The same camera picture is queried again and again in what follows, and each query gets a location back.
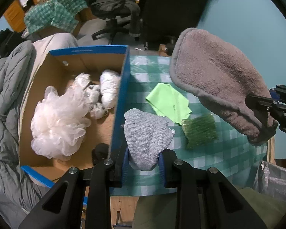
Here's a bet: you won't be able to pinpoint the green scrub sponge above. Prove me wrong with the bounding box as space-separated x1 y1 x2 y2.
182 114 218 149

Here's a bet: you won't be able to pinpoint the black fabric wardrobe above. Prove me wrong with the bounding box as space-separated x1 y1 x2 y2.
139 0 220 50

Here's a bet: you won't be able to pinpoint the beige bedsheet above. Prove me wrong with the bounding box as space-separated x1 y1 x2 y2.
22 19 110 60

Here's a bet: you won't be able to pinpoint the white blue-printed cloth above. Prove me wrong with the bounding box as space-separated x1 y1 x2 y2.
100 70 121 108

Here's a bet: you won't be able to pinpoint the black clothes pile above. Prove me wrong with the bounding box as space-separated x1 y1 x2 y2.
0 28 24 61

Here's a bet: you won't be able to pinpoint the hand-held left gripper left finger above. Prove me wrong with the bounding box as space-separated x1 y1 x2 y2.
18 145 129 229

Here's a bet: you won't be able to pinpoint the grey knit sock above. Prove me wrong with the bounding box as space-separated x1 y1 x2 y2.
123 108 175 171

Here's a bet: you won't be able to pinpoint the grey quilted jacket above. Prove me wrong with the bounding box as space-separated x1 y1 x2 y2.
0 40 53 222

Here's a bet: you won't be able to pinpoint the taupe fleece mitt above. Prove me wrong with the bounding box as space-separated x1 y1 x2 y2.
169 27 278 146

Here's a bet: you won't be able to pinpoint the silver plastic bag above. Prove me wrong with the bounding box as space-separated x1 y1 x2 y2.
253 160 286 204

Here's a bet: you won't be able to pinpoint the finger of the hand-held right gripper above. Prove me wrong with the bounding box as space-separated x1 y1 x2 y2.
245 95 286 124
269 85 286 105

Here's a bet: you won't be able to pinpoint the black office chair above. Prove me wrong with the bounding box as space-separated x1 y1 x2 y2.
84 0 142 44

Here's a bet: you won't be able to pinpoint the lime green cloth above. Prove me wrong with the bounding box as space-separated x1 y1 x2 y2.
145 83 192 125

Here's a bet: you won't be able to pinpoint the green checked tablecloth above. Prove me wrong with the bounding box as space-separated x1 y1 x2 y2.
110 55 270 196

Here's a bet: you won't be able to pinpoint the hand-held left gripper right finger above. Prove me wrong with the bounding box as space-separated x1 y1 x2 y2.
158 149 268 229

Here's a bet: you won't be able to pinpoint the green checked cloth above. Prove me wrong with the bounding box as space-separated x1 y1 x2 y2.
24 0 88 35

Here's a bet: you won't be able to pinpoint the black sock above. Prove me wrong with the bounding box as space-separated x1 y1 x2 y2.
92 143 109 166

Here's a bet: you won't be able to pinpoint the white bath pouf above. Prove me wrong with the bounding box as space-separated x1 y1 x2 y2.
31 73 92 160

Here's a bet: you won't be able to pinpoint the large brown cardboard box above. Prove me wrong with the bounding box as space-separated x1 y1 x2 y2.
74 7 98 22

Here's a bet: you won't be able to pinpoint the olive green trousers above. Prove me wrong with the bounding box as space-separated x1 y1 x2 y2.
132 187 286 229

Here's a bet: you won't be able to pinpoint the blue cardboard box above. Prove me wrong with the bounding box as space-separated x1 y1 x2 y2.
19 45 130 189

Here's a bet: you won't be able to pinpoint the wooden wardrobe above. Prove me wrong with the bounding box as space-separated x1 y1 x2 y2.
3 0 27 32

